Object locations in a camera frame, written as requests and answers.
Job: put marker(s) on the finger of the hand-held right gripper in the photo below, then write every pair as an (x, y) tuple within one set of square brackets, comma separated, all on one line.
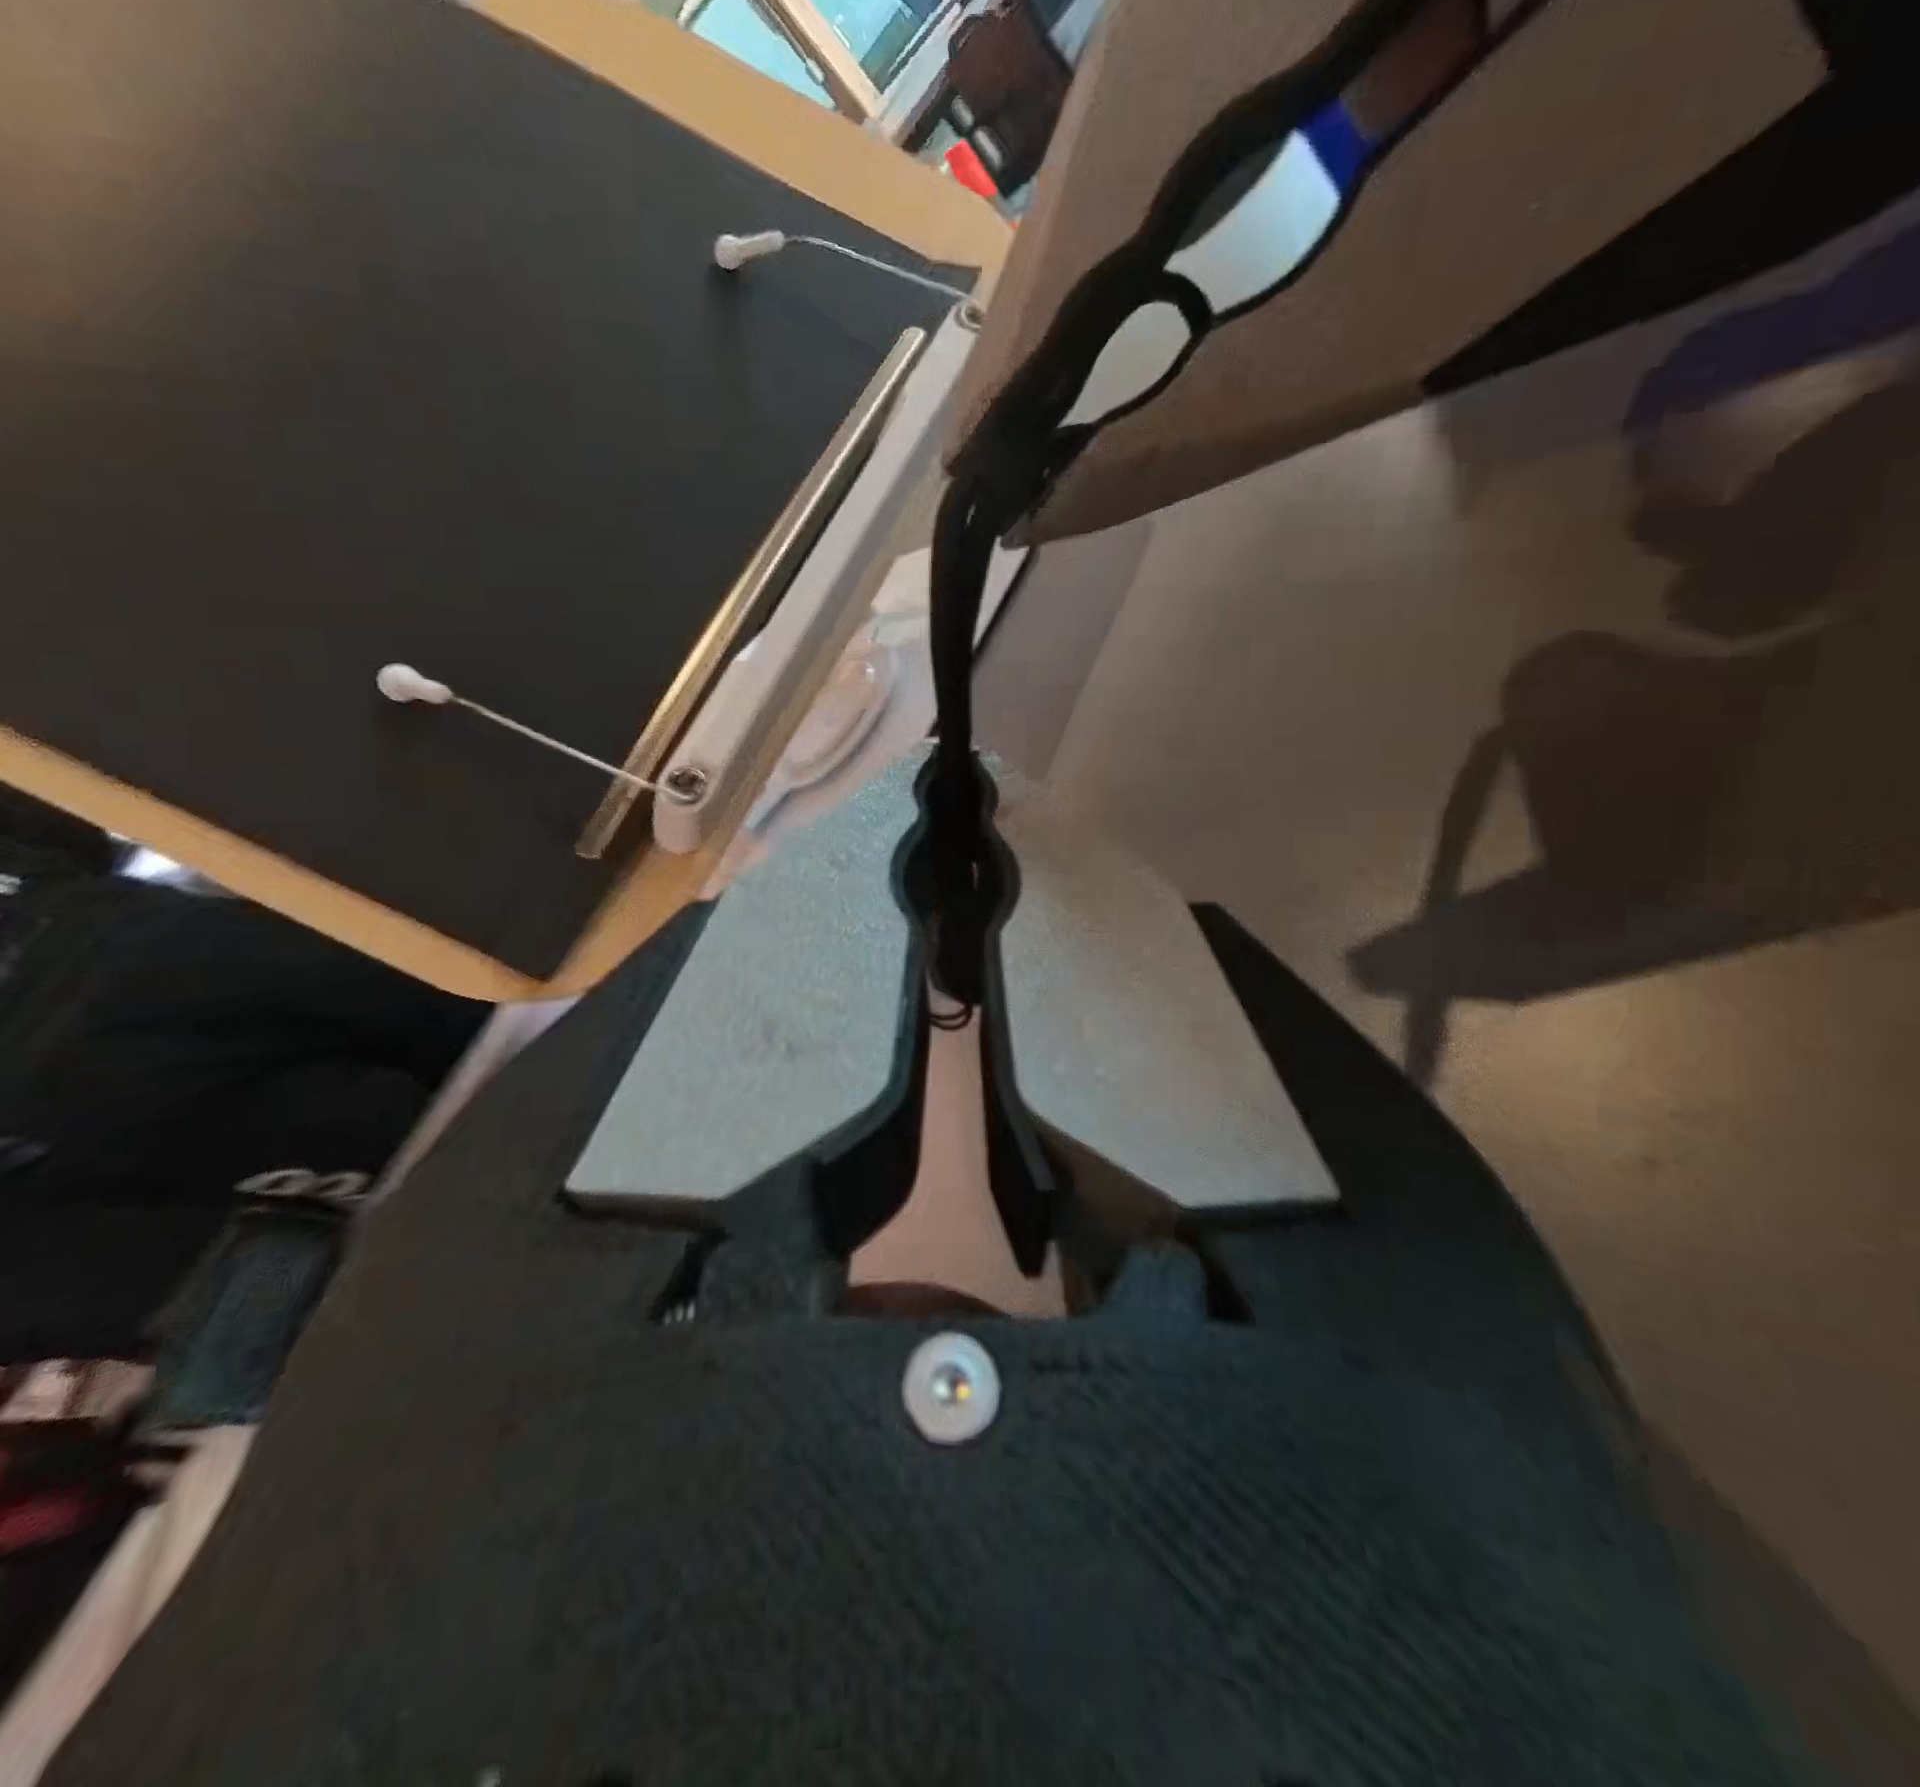
[(1201, 17), (1501, 197)]

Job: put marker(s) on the large blue storage bin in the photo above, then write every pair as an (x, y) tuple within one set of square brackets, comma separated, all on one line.
[(1342, 153)]

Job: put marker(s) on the dark zip case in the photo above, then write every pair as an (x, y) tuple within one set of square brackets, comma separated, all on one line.
[(255, 1307)]

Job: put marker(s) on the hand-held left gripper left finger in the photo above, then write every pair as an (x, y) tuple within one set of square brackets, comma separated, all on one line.
[(749, 1053)]

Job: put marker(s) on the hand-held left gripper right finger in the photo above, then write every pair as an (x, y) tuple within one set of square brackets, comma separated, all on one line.
[(1170, 1053)]

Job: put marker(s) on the black board with wooden rim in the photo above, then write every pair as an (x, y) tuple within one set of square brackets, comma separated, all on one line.
[(376, 317)]

